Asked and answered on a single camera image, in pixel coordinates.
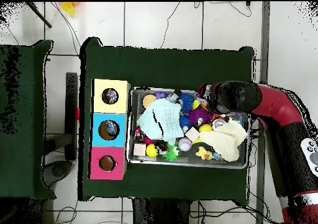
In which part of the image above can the mint green cloth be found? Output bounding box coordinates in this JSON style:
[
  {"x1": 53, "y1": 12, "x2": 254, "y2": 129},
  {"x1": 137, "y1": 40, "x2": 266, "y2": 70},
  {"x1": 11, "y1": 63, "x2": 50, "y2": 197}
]
[{"x1": 137, "y1": 98, "x2": 184, "y2": 142}]

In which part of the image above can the clear plastic packet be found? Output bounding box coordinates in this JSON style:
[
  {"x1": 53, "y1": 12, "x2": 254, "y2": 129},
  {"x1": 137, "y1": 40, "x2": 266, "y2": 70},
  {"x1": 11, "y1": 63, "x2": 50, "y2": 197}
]
[{"x1": 104, "y1": 120, "x2": 119, "y2": 138}]

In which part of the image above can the multicolour cartoon print cloth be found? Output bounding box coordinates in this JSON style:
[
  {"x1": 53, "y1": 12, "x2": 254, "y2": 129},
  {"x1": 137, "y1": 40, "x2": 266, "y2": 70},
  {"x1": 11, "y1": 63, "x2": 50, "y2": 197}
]
[{"x1": 103, "y1": 89, "x2": 119, "y2": 104}]

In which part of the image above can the wooden box with three holes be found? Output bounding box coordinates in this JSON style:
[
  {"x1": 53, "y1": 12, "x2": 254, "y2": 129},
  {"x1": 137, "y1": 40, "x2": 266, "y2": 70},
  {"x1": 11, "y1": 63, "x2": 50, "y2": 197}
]
[{"x1": 89, "y1": 78, "x2": 132, "y2": 181}]

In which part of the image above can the shallow clear mesh bin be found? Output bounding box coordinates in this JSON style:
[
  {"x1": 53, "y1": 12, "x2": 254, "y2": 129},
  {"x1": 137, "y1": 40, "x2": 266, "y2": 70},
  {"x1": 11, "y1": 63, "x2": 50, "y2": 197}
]
[{"x1": 126, "y1": 87, "x2": 251, "y2": 170}]

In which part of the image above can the peach orange ball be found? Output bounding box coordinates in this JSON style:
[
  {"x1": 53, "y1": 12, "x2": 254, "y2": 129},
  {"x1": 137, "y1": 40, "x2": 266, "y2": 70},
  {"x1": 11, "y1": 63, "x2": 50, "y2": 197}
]
[{"x1": 142, "y1": 94, "x2": 157, "y2": 109}]

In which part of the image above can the yellow ball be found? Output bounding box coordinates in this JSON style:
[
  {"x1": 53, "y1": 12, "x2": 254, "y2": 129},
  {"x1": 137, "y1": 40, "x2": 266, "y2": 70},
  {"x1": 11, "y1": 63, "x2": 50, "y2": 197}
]
[
  {"x1": 145, "y1": 144, "x2": 159, "y2": 158},
  {"x1": 198, "y1": 123, "x2": 213, "y2": 133}
]

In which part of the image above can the white toy baseball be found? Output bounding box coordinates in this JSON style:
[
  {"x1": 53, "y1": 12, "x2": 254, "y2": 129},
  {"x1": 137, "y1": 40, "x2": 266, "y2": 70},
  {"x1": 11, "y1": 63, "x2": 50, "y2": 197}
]
[{"x1": 178, "y1": 137, "x2": 193, "y2": 152}]

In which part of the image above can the small wooden cube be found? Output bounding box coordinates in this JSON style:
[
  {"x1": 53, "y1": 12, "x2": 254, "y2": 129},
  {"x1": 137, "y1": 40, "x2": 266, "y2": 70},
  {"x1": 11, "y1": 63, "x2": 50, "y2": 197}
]
[{"x1": 133, "y1": 143, "x2": 147, "y2": 157}]

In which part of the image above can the green spiky ball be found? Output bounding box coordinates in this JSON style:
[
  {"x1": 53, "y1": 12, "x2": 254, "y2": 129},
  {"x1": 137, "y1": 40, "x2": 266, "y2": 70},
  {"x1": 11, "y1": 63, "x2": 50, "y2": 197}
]
[{"x1": 163, "y1": 144, "x2": 181, "y2": 163}]

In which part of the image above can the yellow rubber duck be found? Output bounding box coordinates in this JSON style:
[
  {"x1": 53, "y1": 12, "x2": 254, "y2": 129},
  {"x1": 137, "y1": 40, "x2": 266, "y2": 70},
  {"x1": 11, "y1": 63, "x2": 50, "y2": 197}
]
[{"x1": 195, "y1": 146, "x2": 214, "y2": 161}]

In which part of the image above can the cream yellow cloth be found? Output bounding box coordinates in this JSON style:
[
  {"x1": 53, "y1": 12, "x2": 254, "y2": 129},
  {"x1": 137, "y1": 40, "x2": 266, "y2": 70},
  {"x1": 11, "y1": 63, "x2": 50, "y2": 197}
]
[{"x1": 198, "y1": 119, "x2": 248, "y2": 163}]

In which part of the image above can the black chair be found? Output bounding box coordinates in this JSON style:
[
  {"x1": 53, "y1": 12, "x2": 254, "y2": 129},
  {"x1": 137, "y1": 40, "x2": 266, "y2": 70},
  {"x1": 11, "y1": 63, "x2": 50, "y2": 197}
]
[{"x1": 43, "y1": 72, "x2": 80, "y2": 187}]

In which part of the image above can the grey metal beam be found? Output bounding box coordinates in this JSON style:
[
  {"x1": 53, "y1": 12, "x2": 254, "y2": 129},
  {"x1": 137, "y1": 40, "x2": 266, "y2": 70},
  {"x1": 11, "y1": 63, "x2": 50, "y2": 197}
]
[{"x1": 255, "y1": 1, "x2": 271, "y2": 224}]

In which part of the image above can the green cloth side table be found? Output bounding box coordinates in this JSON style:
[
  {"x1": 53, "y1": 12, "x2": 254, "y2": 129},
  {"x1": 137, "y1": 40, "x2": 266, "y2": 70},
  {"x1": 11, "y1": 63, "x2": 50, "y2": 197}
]
[{"x1": 0, "y1": 39, "x2": 55, "y2": 200}]

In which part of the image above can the yellow floor object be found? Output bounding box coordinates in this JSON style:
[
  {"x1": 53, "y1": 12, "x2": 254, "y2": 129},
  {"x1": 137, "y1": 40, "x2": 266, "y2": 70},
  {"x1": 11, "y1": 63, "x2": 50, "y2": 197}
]
[{"x1": 60, "y1": 2, "x2": 78, "y2": 16}]

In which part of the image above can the black rod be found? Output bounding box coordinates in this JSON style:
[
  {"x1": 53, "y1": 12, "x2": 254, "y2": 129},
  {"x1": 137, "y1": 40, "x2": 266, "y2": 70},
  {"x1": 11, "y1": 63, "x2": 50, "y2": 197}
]
[{"x1": 24, "y1": 2, "x2": 53, "y2": 29}]

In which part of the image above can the black cable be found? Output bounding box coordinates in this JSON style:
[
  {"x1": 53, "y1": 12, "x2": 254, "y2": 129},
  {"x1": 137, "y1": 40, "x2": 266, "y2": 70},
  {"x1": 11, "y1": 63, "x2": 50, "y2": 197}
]
[{"x1": 160, "y1": 1, "x2": 182, "y2": 50}]

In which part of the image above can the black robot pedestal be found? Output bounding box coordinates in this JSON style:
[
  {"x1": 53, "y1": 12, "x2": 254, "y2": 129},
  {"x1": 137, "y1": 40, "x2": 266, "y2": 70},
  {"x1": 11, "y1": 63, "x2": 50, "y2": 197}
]
[{"x1": 131, "y1": 198, "x2": 196, "y2": 224}]

